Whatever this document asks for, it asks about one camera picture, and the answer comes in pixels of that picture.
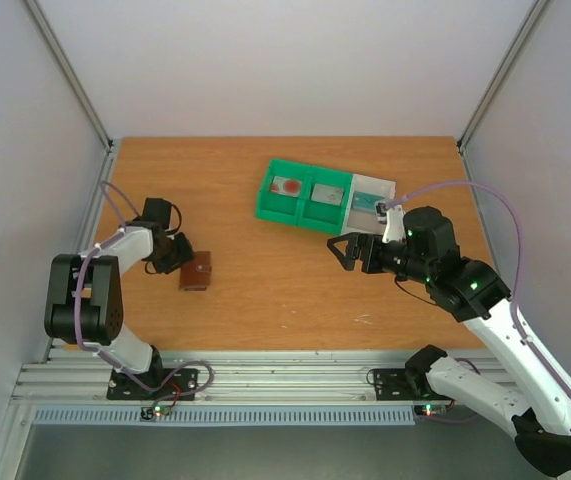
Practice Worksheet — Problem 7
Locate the grey slotted cable duct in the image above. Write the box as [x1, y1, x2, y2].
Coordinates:
[33, 405, 415, 428]

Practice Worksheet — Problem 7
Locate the green bin middle compartment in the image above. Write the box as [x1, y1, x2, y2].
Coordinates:
[297, 166, 353, 234]

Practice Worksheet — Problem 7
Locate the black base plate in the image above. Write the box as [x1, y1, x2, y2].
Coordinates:
[106, 368, 200, 401]
[365, 368, 452, 404]

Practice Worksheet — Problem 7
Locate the left aluminium frame post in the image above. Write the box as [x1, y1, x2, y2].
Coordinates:
[20, 0, 114, 153]

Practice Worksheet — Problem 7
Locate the teal card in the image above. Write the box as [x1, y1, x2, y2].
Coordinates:
[351, 191, 385, 215]

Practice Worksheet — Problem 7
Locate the aluminium front rail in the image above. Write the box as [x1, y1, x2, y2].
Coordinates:
[11, 346, 413, 405]

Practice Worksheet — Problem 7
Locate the right controller board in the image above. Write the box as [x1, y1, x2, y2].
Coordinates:
[414, 403, 449, 417]

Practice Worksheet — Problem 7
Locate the white plastic bin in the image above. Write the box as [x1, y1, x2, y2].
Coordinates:
[341, 174, 396, 234]

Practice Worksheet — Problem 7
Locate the right aluminium frame post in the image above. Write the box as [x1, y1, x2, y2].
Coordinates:
[456, 0, 552, 156]

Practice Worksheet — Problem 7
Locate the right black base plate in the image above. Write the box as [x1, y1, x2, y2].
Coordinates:
[365, 368, 452, 404]

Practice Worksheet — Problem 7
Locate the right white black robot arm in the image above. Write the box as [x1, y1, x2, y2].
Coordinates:
[327, 206, 571, 477]

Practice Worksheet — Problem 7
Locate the controller board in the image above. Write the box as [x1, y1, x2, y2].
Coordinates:
[140, 405, 173, 421]
[414, 403, 449, 417]

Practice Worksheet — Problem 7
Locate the brown leather card holder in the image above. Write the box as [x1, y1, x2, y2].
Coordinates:
[179, 251, 212, 291]

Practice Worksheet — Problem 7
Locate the card with red circles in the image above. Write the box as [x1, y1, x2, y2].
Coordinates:
[269, 176, 302, 197]

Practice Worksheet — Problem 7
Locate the left controller board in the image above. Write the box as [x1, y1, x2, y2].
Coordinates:
[140, 405, 173, 421]

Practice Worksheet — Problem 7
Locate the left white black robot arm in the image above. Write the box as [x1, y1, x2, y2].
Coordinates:
[44, 198, 194, 398]

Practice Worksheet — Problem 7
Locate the aluminium frame post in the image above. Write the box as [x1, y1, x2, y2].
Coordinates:
[456, 0, 552, 156]
[20, 0, 114, 153]

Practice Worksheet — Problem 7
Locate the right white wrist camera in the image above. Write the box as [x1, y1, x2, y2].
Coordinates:
[375, 201, 405, 244]

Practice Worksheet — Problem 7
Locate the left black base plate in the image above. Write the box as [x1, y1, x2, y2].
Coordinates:
[106, 368, 200, 401]

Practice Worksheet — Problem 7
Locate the grey silver card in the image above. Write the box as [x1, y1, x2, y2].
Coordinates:
[310, 183, 344, 206]

